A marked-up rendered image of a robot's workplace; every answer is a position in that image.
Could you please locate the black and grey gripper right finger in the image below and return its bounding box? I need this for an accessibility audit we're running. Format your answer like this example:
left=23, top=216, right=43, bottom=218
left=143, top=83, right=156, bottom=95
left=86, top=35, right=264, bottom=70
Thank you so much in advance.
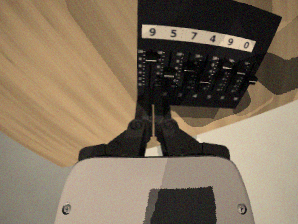
left=154, top=86, right=230, bottom=159

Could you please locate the black lighting desk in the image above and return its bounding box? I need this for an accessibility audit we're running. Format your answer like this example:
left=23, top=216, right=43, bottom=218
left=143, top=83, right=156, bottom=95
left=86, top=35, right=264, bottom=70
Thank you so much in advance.
left=137, top=0, right=282, bottom=109

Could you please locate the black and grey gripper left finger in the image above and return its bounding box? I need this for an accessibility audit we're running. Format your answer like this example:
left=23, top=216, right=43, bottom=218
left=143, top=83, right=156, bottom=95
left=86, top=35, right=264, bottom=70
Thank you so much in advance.
left=78, top=86, right=153, bottom=161

